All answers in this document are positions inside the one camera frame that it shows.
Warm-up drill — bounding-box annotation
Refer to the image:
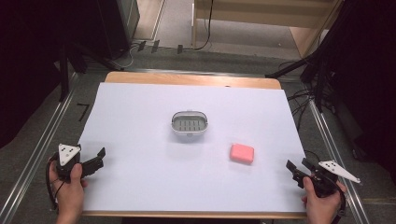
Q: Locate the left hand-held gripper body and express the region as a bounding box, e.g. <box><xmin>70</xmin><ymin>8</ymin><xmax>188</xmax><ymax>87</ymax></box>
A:
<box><xmin>55</xmin><ymin>143</ymin><xmax>85</xmax><ymax>184</ymax></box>

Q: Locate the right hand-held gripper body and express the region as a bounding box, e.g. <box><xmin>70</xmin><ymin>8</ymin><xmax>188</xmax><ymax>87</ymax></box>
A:
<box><xmin>306</xmin><ymin>160</ymin><xmax>362</xmax><ymax>199</ymax></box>

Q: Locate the person's right hand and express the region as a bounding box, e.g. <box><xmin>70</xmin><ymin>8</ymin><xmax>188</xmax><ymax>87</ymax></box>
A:
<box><xmin>300</xmin><ymin>175</ymin><xmax>347</xmax><ymax>220</ymax></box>

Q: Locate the person's left hand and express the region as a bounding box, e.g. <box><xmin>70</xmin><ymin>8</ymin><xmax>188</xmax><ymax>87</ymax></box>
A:
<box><xmin>49</xmin><ymin>157</ymin><xmax>89</xmax><ymax>217</ymax></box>

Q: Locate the pink soap bar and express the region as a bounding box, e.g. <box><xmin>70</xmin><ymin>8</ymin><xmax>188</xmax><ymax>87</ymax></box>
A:
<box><xmin>229</xmin><ymin>143</ymin><xmax>256</xmax><ymax>165</ymax></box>

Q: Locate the white paper sheet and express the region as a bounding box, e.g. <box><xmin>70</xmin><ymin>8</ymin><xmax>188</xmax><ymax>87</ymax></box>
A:
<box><xmin>78</xmin><ymin>81</ymin><xmax>308</xmax><ymax>215</ymax></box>

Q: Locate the black metal stand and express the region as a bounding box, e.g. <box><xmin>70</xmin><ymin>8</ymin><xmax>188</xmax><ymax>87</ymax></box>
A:
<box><xmin>54</xmin><ymin>40</ymin><xmax>125</xmax><ymax>104</ymax></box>
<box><xmin>264</xmin><ymin>0</ymin><xmax>347</xmax><ymax>114</ymax></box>

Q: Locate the grey soap dish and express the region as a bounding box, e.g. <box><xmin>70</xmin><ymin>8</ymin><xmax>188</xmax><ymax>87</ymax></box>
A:
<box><xmin>170</xmin><ymin>110</ymin><xmax>209</xmax><ymax>137</ymax></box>

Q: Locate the black curtain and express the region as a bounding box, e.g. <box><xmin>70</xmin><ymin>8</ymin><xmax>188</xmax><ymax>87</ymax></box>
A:
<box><xmin>0</xmin><ymin>0</ymin><xmax>104</xmax><ymax>150</ymax></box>
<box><xmin>323</xmin><ymin>0</ymin><xmax>396</xmax><ymax>185</ymax></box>

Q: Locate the wooden table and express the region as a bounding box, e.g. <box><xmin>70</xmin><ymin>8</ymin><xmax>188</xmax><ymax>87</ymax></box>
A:
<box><xmin>81</xmin><ymin>71</ymin><xmax>308</xmax><ymax>219</ymax></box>

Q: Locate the dark cabinet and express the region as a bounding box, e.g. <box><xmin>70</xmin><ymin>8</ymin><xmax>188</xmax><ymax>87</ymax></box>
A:
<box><xmin>92</xmin><ymin>0</ymin><xmax>142</xmax><ymax>62</ymax></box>

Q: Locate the light wooden shelf unit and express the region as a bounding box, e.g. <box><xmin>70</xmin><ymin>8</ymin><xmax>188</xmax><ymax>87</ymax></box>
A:
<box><xmin>191</xmin><ymin>0</ymin><xmax>345</xmax><ymax>60</ymax></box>

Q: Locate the aluminium floor rail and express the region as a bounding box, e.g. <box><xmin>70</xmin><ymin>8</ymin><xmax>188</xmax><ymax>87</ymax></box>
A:
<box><xmin>0</xmin><ymin>72</ymin><xmax>79</xmax><ymax>224</ymax></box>
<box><xmin>306</xmin><ymin>92</ymin><xmax>373</xmax><ymax>224</ymax></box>

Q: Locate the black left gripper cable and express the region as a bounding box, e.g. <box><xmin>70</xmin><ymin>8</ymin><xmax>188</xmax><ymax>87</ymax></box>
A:
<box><xmin>45</xmin><ymin>152</ymin><xmax>65</xmax><ymax>211</ymax></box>

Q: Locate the bundle of black cables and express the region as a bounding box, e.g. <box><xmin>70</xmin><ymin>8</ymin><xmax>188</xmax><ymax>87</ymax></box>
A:
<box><xmin>278</xmin><ymin>59</ymin><xmax>316</xmax><ymax>132</ymax></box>

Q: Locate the white floor cable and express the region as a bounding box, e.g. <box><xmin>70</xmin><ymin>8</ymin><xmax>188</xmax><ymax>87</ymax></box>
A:
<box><xmin>115</xmin><ymin>41</ymin><xmax>143</xmax><ymax>69</ymax></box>

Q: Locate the black hanging cable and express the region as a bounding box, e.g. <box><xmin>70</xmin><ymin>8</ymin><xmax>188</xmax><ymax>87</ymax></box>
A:
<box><xmin>191</xmin><ymin>0</ymin><xmax>216</xmax><ymax>52</ymax></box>

